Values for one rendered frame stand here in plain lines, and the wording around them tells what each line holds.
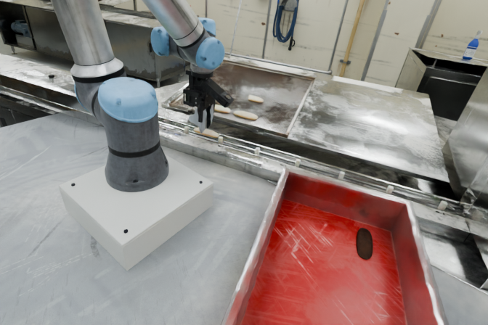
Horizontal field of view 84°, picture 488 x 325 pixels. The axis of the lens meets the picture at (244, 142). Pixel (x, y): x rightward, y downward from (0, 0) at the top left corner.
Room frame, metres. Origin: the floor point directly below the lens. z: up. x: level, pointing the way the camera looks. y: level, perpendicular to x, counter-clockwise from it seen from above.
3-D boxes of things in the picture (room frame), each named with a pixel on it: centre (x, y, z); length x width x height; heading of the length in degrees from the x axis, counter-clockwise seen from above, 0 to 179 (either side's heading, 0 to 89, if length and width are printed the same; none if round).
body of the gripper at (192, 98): (0.86, 0.17, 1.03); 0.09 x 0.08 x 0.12; 71
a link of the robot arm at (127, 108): (0.55, 0.27, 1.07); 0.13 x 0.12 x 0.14; 48
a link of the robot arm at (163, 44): (0.77, 0.21, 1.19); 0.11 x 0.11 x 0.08; 48
